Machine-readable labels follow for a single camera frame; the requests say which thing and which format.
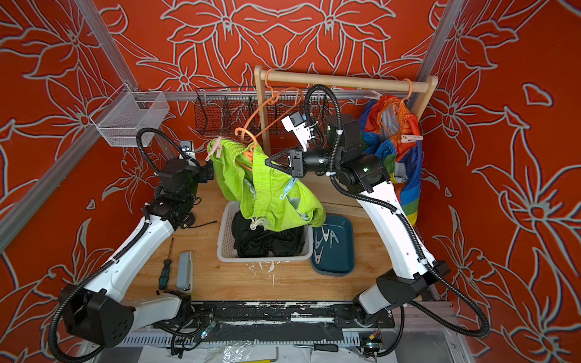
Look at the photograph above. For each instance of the clothespin in tray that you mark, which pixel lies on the clothespin in tray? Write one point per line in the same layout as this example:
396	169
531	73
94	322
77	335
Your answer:
325	233
318	255

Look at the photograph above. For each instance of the green handled screwdriver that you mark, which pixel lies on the green handled screwdriver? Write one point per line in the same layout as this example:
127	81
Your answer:
163	280

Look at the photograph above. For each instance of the black shorts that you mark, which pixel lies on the black shorts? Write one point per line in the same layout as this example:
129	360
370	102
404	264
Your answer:
260	242

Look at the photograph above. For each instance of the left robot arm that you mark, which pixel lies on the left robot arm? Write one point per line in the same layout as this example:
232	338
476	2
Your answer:
92	310

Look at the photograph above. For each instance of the mint clothespin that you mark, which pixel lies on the mint clothespin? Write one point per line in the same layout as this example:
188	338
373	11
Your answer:
287	188

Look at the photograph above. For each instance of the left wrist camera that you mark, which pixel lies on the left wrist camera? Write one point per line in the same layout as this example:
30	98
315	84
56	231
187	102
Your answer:
188	149

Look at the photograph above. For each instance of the black wire wall basket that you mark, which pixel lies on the black wire wall basket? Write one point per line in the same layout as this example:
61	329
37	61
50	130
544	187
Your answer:
219	111

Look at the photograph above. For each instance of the teal plastic tray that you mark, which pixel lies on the teal plastic tray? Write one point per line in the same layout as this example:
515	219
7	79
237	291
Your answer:
338	261

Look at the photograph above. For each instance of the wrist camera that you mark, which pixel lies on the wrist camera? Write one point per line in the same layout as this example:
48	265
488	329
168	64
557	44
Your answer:
188	149
296	123

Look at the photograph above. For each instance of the orange hanger of green shorts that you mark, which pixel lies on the orange hanger of green shorts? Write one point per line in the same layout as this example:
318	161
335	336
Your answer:
246	159

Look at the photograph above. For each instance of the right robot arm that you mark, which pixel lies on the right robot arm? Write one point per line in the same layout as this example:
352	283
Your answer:
362	176

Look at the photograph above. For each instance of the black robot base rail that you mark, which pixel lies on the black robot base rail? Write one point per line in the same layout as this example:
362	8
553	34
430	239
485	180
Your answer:
283	321

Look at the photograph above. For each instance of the rainbow striped shorts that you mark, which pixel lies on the rainbow striped shorts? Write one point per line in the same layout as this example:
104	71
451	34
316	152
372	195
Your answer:
382	123

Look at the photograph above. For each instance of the white plastic basket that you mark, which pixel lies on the white plastic basket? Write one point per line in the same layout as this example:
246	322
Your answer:
228	254

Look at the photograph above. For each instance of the orange clothes hanger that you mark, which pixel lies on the orange clothes hanger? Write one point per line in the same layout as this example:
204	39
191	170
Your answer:
273	100

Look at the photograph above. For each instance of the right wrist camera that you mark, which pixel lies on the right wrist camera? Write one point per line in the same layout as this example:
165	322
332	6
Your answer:
296	123

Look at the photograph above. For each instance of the wooden clothes rack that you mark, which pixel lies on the wooden clothes rack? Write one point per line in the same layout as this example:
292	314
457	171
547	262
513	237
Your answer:
354	84

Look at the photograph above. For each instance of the lime green shorts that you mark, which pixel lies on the lime green shorts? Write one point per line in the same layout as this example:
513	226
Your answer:
257	192

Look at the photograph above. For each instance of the clear acrylic wall bin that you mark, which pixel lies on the clear acrylic wall bin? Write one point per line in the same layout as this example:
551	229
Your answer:
124	114

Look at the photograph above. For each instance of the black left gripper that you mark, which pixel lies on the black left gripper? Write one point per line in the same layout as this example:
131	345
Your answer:
205	172

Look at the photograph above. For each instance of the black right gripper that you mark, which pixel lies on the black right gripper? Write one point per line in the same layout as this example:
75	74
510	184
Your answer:
294	161

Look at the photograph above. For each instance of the grey rectangular block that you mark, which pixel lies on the grey rectangular block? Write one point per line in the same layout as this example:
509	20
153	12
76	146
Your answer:
185	272

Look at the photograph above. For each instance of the light green clothespin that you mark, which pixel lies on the light green clothespin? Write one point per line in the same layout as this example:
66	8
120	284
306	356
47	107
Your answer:
332	238

